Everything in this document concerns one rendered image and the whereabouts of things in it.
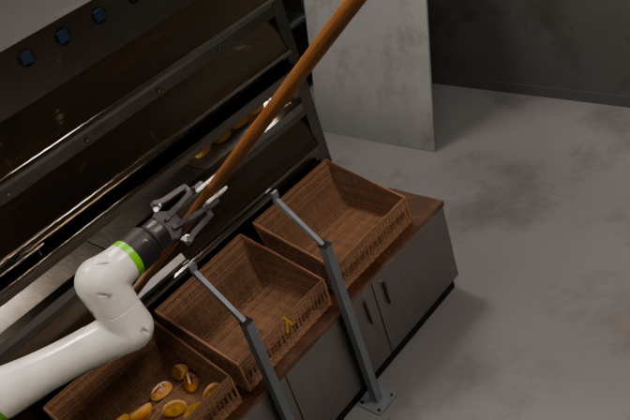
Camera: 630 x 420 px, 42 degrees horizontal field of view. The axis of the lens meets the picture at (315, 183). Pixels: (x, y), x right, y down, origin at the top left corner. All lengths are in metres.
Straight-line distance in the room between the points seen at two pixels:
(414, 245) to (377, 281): 0.30
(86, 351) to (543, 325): 2.72
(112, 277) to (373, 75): 4.05
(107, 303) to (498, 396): 2.43
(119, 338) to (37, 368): 0.18
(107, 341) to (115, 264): 0.17
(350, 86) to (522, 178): 1.44
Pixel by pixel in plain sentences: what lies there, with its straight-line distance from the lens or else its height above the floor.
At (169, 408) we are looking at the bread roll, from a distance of 3.43.
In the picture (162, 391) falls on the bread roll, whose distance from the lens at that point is 3.54.
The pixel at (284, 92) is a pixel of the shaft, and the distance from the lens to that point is 1.56.
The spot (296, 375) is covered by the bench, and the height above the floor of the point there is 0.49.
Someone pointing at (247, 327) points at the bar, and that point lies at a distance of 3.13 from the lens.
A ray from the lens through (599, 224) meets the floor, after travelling 4.71.
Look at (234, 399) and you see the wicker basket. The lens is 3.36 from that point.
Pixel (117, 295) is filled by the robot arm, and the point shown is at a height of 1.93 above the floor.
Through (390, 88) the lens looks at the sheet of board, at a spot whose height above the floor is 0.39.
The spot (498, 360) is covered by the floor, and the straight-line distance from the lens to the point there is 4.04.
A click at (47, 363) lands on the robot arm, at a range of 1.89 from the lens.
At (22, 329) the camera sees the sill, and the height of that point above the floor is 1.17.
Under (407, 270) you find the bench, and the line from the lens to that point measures 3.95.
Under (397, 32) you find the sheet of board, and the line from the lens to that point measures 5.44.
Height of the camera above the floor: 2.93
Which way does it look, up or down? 32 degrees down
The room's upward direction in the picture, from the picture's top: 18 degrees counter-clockwise
